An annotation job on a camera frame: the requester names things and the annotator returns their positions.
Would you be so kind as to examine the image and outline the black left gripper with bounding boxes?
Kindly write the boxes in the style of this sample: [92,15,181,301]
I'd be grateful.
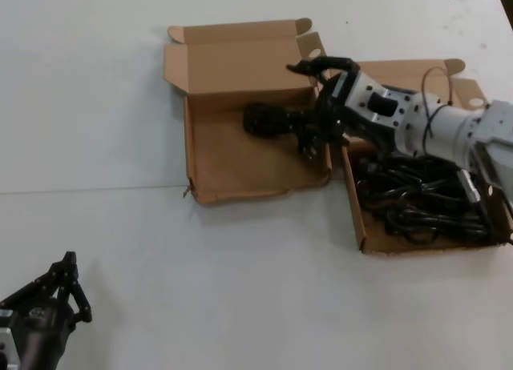
[0,251,95,370]

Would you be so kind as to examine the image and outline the brown cardboard box holding cables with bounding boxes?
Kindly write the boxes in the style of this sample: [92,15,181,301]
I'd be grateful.
[316,58,513,255]

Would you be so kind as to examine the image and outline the black power cable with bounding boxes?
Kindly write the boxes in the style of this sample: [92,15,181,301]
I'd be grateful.
[355,152,482,205]
[242,100,349,163]
[382,205,497,246]

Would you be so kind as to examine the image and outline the empty brown cardboard box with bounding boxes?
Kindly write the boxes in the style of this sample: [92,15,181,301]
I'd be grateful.
[163,17,332,206]

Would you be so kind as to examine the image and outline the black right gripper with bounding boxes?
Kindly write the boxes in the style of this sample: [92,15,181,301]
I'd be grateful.
[286,56,396,151]

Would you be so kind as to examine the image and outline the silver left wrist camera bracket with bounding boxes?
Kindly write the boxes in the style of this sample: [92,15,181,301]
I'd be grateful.
[0,309,20,370]

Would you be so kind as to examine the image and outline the thin black wrist camera cable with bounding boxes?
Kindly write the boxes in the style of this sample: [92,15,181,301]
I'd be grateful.
[420,65,456,155]

